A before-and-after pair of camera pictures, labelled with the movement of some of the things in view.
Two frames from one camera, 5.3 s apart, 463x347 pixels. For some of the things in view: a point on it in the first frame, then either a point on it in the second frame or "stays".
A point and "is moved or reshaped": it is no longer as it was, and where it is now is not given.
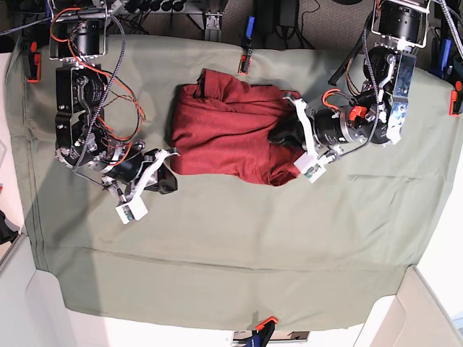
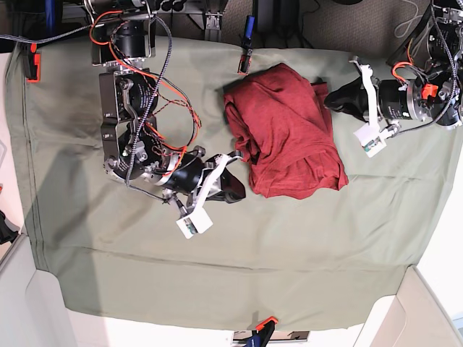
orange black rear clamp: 245,59 stays
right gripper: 289,130 to 351,99
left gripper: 150,174 to 225,187
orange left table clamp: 32,63 stays
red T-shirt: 221,126 is moved or reshaped
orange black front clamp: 261,335 stays
